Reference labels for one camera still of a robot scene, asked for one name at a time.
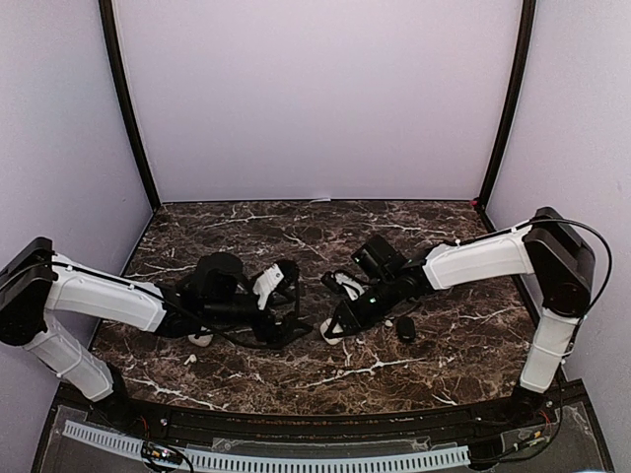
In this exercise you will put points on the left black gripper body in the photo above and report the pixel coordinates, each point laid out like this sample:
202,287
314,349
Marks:
265,334

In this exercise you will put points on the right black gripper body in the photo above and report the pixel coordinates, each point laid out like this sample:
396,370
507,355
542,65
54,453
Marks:
370,313

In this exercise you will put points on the white charging case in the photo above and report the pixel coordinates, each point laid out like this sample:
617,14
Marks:
201,340
331,333

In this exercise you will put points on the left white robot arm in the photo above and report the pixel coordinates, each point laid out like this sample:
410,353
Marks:
215,299

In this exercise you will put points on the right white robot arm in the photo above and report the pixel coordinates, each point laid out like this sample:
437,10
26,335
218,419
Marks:
548,248

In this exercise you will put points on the black charging case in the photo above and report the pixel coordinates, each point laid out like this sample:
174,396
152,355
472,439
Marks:
405,329

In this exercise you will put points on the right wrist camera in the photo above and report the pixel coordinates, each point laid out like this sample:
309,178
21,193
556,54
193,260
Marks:
342,283

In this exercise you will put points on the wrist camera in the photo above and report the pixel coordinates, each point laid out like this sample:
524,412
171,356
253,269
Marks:
342,283
278,277

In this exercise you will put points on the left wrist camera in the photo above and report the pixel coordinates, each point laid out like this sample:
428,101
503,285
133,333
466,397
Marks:
278,277

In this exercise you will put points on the black front rail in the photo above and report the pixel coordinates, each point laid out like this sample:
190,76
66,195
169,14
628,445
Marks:
466,422

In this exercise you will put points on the white slotted cable duct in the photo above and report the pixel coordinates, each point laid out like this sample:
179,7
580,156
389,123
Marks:
251,456

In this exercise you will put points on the left black frame post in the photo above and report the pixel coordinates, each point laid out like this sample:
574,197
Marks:
116,65

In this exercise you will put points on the black frame post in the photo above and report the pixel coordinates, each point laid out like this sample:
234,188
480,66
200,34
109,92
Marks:
116,65
510,103

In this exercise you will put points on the right black frame post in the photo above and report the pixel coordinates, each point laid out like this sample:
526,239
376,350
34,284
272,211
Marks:
510,103

